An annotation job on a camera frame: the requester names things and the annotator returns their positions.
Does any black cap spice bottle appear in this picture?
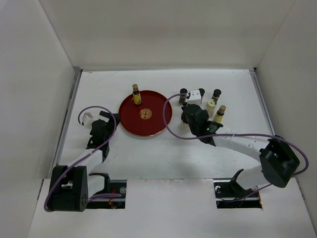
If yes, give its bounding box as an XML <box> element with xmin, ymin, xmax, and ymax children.
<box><xmin>211</xmin><ymin>89</ymin><xmax>221</xmax><ymax>104</ymax></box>
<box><xmin>199</xmin><ymin>88</ymin><xmax>205</xmax><ymax>97</ymax></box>
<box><xmin>178</xmin><ymin>88</ymin><xmax>188</xmax><ymax>105</ymax></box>

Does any yellow cap spice jar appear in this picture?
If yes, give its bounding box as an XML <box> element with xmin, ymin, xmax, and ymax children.
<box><xmin>206</xmin><ymin>99</ymin><xmax>216</xmax><ymax>118</ymax></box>

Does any yellow label sauce bottle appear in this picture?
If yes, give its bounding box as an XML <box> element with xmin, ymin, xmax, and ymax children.
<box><xmin>212</xmin><ymin>105</ymin><xmax>226</xmax><ymax>123</ymax></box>
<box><xmin>132</xmin><ymin>84</ymin><xmax>142</xmax><ymax>105</ymax></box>

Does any pink cap spice jar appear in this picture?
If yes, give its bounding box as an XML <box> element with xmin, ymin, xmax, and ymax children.
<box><xmin>180</xmin><ymin>120</ymin><xmax>190</xmax><ymax>132</ymax></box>

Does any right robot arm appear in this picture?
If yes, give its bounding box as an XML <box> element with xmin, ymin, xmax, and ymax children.
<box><xmin>181</xmin><ymin>104</ymin><xmax>300</xmax><ymax>196</ymax></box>

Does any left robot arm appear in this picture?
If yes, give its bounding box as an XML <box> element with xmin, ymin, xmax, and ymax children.
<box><xmin>44</xmin><ymin>111</ymin><xmax>122</xmax><ymax>212</ymax></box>

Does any red round lacquer tray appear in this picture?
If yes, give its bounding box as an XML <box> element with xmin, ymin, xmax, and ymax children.
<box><xmin>119</xmin><ymin>90</ymin><xmax>172</xmax><ymax>137</ymax></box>

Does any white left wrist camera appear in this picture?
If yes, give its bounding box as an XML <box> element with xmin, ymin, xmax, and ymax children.
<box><xmin>81</xmin><ymin>113</ymin><xmax>94</xmax><ymax>128</ymax></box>

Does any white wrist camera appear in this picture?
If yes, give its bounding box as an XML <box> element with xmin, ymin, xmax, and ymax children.
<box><xmin>81</xmin><ymin>113</ymin><xmax>94</xmax><ymax>128</ymax></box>
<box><xmin>187</xmin><ymin>89</ymin><xmax>203</xmax><ymax>106</ymax></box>

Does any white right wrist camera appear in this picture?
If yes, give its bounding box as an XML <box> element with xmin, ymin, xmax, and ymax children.
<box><xmin>187</xmin><ymin>89</ymin><xmax>203</xmax><ymax>106</ymax></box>

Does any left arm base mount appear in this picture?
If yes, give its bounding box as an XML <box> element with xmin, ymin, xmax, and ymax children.
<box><xmin>86</xmin><ymin>173</ymin><xmax>127</xmax><ymax>209</ymax></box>

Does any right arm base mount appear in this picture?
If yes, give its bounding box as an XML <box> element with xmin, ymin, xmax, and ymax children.
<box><xmin>213</xmin><ymin>169</ymin><xmax>262</xmax><ymax>209</ymax></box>

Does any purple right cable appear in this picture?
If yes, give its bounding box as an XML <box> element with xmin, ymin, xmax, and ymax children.
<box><xmin>163</xmin><ymin>93</ymin><xmax>310</xmax><ymax>177</ymax></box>

